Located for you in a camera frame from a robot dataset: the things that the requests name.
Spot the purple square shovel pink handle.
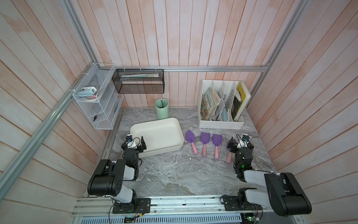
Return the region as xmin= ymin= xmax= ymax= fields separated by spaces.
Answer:
xmin=200 ymin=132 xmax=211 ymax=158

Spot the aluminium front rail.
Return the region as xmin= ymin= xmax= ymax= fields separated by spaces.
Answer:
xmin=69 ymin=192 xmax=303 ymax=217

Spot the tape dispenser on shelf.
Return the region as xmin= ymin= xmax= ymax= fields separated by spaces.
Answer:
xmin=76 ymin=86 xmax=98 ymax=100

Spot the white file organizer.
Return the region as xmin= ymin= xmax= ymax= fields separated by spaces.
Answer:
xmin=198 ymin=80 xmax=244 ymax=130

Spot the yellow book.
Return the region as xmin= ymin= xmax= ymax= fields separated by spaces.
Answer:
xmin=231 ymin=82 xmax=251 ymax=121

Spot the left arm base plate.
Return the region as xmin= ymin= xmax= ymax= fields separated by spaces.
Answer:
xmin=112 ymin=198 xmax=151 ymax=214

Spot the black mesh basket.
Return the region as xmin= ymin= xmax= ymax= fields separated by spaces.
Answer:
xmin=112 ymin=68 xmax=165 ymax=94

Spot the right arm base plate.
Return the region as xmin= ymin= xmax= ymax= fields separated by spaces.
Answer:
xmin=220 ymin=195 xmax=262 ymax=211

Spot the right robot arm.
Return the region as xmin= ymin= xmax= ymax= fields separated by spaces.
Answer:
xmin=223 ymin=134 xmax=312 ymax=217

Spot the green cup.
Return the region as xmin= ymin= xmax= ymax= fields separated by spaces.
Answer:
xmin=155 ymin=98 xmax=170 ymax=119

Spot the illustrated picture book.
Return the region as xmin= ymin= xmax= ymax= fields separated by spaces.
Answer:
xmin=200 ymin=87 xmax=221 ymax=120

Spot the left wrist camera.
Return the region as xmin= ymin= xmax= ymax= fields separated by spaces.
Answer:
xmin=125 ymin=134 xmax=137 ymax=148

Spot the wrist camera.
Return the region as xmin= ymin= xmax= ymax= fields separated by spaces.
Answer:
xmin=237 ymin=134 xmax=249 ymax=148
xmin=125 ymin=134 xmax=137 ymax=148

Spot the purple pointed trowel pink handle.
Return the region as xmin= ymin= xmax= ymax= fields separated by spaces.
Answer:
xmin=186 ymin=130 xmax=198 ymax=155

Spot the white wire shelf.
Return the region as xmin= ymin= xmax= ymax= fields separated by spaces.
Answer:
xmin=73 ymin=63 xmax=124 ymax=130

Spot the purple pointed shovel pink handle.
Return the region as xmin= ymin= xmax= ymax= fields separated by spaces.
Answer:
xmin=226 ymin=148 xmax=232 ymax=164

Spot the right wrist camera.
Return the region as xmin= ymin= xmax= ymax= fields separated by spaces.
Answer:
xmin=237 ymin=134 xmax=249 ymax=148

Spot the white storage box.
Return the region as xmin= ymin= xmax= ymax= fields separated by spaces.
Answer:
xmin=130 ymin=118 xmax=184 ymax=158

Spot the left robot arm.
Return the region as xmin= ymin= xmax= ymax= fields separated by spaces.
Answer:
xmin=87 ymin=135 xmax=147 ymax=205

